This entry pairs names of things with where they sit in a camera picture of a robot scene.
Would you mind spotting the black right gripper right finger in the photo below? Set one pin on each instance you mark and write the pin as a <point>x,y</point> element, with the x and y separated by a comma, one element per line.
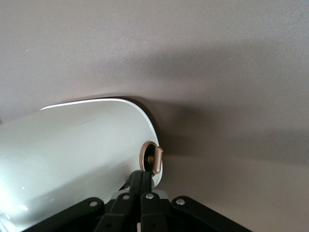
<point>150,205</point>

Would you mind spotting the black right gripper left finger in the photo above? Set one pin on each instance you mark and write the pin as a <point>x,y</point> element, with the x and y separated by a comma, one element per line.
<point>123,203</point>

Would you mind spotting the white two-slot toaster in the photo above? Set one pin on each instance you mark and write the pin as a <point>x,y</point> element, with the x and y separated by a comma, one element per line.
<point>72,157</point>

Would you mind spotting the bronze toaster dial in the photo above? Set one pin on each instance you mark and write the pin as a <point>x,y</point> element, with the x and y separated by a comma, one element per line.
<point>157,159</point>

